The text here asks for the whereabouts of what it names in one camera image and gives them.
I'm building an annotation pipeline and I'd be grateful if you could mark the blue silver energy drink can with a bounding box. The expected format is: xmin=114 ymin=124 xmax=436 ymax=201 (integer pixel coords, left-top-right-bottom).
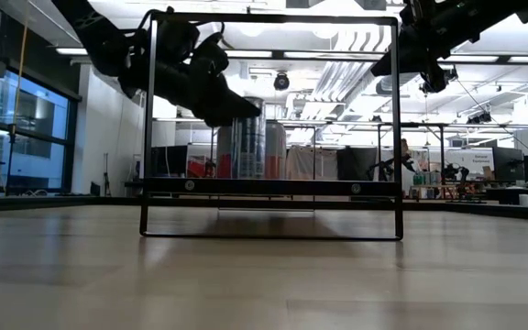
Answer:
xmin=230 ymin=96 xmax=268 ymax=180

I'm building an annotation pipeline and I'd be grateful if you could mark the white sign board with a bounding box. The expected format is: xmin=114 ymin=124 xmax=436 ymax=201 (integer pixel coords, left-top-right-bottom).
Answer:
xmin=446 ymin=148 xmax=494 ymax=178

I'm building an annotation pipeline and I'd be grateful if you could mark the black tripod stand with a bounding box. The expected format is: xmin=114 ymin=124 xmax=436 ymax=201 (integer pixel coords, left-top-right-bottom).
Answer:
xmin=5 ymin=121 xmax=17 ymax=193

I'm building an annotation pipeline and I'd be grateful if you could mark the black spotlight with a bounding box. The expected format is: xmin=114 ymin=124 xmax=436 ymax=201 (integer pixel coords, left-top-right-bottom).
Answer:
xmin=272 ymin=71 xmax=292 ymax=92

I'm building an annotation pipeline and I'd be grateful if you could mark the long light strip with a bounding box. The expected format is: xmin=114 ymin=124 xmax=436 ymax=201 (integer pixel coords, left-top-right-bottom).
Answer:
xmin=55 ymin=47 xmax=528 ymax=64

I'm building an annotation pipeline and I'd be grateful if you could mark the beige cloth cover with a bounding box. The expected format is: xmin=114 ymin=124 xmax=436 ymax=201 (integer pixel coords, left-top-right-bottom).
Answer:
xmin=286 ymin=145 xmax=338 ymax=181

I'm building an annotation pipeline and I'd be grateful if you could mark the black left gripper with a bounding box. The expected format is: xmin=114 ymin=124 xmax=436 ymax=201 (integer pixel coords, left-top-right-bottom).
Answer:
xmin=121 ymin=17 xmax=261 ymax=127

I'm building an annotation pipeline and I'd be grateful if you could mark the black aluminium table frame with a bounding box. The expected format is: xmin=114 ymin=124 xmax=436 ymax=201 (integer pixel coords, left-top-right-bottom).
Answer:
xmin=0 ymin=194 xmax=528 ymax=224

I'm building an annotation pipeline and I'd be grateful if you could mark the black track light cluster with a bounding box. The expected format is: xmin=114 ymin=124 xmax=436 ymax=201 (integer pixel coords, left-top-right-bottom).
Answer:
xmin=467 ymin=111 xmax=493 ymax=125
xmin=437 ymin=67 xmax=459 ymax=88

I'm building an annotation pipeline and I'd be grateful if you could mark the person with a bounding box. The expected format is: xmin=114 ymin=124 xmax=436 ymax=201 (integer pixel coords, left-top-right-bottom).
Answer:
xmin=376 ymin=137 xmax=424 ymax=199

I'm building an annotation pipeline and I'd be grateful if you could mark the black metal wood shelf rack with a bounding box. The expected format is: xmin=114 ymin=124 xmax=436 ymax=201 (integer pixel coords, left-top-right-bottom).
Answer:
xmin=138 ymin=11 xmax=405 ymax=242

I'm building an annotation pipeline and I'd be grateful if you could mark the red printed box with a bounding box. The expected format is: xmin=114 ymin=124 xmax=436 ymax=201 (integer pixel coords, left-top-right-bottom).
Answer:
xmin=187 ymin=155 xmax=217 ymax=179

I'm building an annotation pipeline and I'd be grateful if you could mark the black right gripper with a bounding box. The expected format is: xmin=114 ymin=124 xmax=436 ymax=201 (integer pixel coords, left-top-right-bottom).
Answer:
xmin=369 ymin=0 xmax=480 ymax=94

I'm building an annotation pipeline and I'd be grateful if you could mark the black frame workstation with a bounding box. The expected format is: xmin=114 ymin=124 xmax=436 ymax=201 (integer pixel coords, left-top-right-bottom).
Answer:
xmin=376 ymin=121 xmax=451 ymax=198

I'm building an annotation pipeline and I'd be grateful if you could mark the glass window wall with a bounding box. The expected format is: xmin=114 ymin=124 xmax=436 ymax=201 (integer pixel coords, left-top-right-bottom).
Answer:
xmin=0 ymin=68 xmax=82 ymax=193

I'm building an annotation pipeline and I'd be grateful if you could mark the white pink beverage can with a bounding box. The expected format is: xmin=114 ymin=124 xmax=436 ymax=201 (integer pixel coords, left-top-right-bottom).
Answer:
xmin=264 ymin=119 xmax=288 ymax=181
xmin=215 ymin=126 xmax=234 ymax=180

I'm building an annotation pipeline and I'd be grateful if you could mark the thin black tripod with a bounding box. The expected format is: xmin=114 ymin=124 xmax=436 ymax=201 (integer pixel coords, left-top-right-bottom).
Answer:
xmin=102 ymin=153 xmax=112 ymax=197

